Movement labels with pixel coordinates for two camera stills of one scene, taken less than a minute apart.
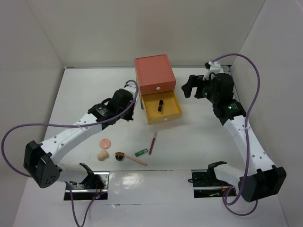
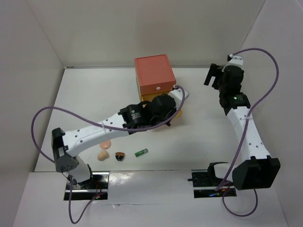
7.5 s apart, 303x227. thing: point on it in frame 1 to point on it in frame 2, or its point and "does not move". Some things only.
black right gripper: [193, 80] to [215, 71]
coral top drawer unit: [154, 74] does not move
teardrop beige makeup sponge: [102, 155] does not move
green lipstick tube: [140, 152] does not move
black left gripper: [129, 116] to [173, 110]
